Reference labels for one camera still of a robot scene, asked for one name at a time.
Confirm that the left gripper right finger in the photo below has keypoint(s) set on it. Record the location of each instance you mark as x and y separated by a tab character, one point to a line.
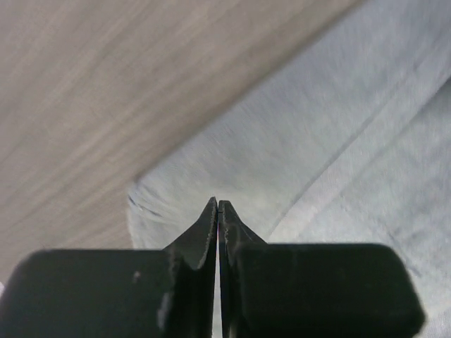
233	237

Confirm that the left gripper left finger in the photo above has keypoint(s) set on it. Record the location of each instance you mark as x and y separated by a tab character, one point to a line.
187	309

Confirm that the grey long sleeve shirt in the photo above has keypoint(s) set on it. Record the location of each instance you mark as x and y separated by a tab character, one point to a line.
349	142

